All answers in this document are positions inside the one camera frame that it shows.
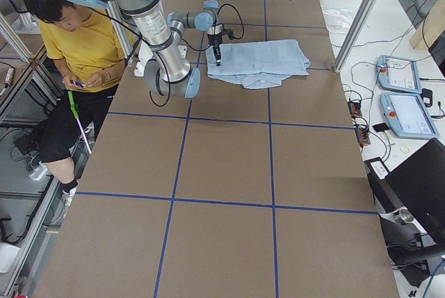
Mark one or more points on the light blue button shirt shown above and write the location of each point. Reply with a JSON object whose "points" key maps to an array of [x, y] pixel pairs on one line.
{"points": [[258, 65]]}

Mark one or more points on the clear plastic bag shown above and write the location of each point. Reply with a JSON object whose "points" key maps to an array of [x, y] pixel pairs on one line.
{"points": [[338, 20]]}

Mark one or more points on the orange circuit board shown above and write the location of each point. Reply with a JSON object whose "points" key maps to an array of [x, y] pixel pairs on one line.
{"points": [[355, 108], [362, 135]]}

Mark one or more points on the person in yellow shirt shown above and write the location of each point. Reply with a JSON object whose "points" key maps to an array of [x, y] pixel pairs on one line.
{"points": [[87, 53]]}

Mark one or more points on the far blue teach pendant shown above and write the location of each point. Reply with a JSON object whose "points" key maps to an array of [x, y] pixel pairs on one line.
{"points": [[398, 74]]}

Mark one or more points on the blue teach pendant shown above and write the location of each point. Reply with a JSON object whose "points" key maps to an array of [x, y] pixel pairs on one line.
{"points": [[407, 116], [398, 74]]}

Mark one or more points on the green pink stick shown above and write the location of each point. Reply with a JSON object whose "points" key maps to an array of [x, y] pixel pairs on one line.
{"points": [[77, 118]]}

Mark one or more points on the near blue teach pendant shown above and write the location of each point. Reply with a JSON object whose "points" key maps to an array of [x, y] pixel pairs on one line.
{"points": [[407, 116]]}

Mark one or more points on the yellow rubber band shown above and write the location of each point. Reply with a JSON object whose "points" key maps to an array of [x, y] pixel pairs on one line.
{"points": [[404, 149]]}

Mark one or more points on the black box with label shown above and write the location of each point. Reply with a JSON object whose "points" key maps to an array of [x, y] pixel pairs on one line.
{"points": [[376, 170]]}

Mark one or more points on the black monitor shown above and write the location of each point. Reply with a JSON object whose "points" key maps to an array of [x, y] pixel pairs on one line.
{"points": [[418, 184]]}

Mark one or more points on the metal cup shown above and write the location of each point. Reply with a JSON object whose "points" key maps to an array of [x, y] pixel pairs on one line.
{"points": [[403, 216]]}

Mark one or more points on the white camera pillar with base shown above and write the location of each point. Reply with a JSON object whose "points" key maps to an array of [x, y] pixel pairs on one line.
{"points": [[165, 60]]}

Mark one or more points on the aluminium frame post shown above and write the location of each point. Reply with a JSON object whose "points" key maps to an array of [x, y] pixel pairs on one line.
{"points": [[358, 23]]}

